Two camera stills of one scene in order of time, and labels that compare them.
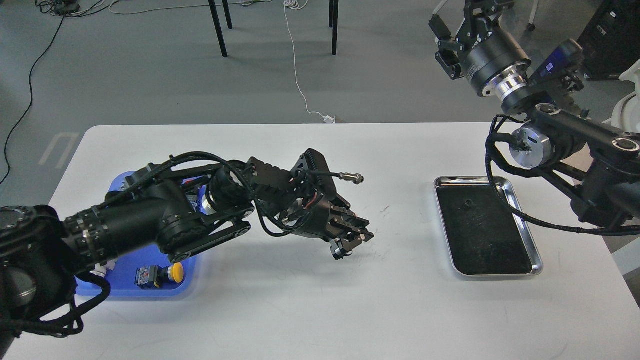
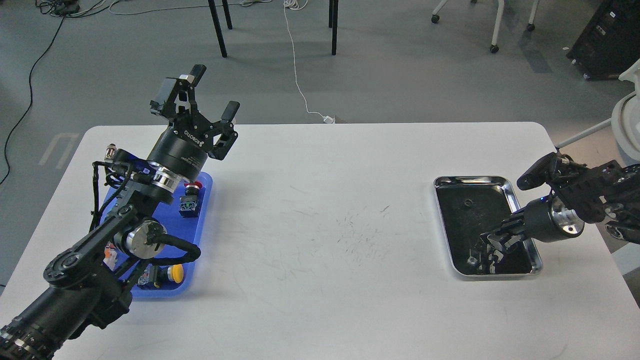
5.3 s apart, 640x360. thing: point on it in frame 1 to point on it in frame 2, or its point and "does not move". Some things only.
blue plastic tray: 147,271 to 167,210
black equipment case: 610,43 does not move
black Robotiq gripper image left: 325,216 to 182,148
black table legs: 333,22 does not move
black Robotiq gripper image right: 484,54 to 547,219
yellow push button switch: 152,277 does not move
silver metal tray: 484,235 does not move
